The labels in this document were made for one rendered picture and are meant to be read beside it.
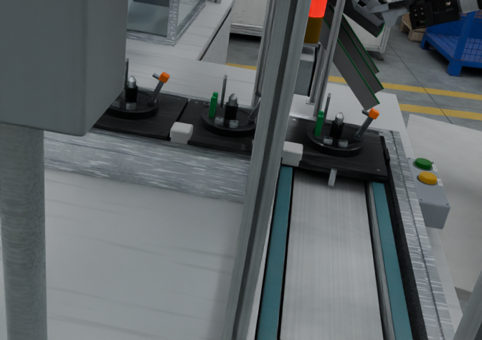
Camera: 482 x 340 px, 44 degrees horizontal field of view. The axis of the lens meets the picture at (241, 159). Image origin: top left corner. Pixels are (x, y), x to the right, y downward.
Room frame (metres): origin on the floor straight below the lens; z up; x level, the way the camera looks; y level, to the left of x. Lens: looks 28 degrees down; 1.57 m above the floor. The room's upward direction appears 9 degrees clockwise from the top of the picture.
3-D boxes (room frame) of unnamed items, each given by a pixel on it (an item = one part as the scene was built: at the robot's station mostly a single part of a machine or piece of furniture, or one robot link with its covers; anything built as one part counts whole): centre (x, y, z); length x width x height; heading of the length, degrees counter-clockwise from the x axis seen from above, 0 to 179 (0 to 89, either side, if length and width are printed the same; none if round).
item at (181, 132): (1.32, 0.04, 1.01); 0.24 x 0.24 x 0.13; 87
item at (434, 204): (1.21, -0.42, 0.93); 0.21 x 0.07 x 0.06; 177
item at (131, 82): (1.33, 0.29, 1.01); 0.24 x 0.24 x 0.13; 87
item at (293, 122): (1.31, -0.21, 0.96); 0.24 x 0.24 x 0.02; 87
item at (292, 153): (1.21, -0.11, 0.97); 0.05 x 0.05 x 0.04; 87
